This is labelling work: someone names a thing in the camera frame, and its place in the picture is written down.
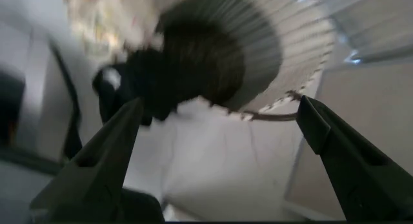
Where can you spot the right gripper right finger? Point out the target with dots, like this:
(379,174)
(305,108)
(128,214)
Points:
(361,172)

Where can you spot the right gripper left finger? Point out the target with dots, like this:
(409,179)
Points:
(90,179)

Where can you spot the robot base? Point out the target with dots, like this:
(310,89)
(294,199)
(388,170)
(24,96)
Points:
(38,104)

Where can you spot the white laundry basket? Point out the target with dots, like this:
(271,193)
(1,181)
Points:
(306,40)

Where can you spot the white curtain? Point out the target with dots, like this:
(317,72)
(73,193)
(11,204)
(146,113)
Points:
(380,24)

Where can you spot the cream printed garment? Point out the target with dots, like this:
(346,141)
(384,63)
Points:
(96,24)

